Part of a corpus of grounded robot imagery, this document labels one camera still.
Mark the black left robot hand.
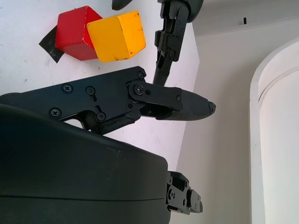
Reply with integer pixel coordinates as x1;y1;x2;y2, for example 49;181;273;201
111;0;204;87

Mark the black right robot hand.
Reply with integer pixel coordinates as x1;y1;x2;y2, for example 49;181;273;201
0;66;217;224

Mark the yellow wooden block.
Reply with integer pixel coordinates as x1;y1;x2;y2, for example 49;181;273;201
86;10;147;63

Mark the red wooden block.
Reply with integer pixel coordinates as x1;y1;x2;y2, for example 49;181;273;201
55;6;103;62

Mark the black tape strip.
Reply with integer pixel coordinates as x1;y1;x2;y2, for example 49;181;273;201
38;25;64;63

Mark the white round column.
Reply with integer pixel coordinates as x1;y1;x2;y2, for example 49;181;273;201
249;36;299;224

